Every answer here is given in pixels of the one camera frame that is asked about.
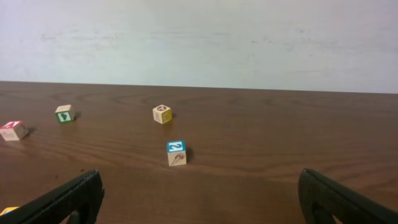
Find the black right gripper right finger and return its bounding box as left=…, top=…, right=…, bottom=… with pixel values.
left=298, top=169, right=397, bottom=224

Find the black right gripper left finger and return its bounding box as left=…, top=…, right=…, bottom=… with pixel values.
left=1, top=170, right=104, bottom=224

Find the red letter A block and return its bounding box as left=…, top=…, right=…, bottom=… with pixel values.
left=1, top=120, right=29, bottom=141

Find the blue number 2 block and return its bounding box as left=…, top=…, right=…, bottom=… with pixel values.
left=167, top=140, right=187, bottom=166

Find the yellow wooden block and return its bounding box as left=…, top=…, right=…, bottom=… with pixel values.
left=0, top=207, right=18, bottom=216

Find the green picture wooden block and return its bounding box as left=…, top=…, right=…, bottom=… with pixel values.
left=55, top=105, right=75, bottom=123

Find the yellow-sided picture block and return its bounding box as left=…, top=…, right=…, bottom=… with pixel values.
left=152, top=105, right=173, bottom=124

